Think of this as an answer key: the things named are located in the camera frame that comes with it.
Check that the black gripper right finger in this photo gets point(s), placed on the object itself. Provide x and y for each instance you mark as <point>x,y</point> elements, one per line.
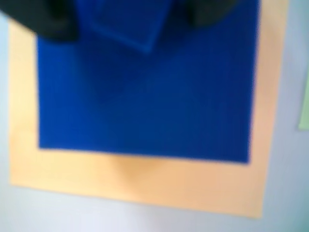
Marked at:
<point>212,10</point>

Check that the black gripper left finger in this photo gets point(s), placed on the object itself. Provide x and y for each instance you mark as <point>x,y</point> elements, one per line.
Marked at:
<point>43,17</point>

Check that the tiny blue cube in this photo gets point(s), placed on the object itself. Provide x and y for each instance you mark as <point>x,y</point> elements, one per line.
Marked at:
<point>125,21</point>

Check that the large blue cube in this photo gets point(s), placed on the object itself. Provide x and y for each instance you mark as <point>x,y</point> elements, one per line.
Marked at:
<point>144,104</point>

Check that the green paper square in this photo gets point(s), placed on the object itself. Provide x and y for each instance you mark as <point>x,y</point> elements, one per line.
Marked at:
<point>304,108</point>

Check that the orange paper square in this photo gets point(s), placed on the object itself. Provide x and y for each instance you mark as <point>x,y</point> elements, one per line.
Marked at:
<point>144,181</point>

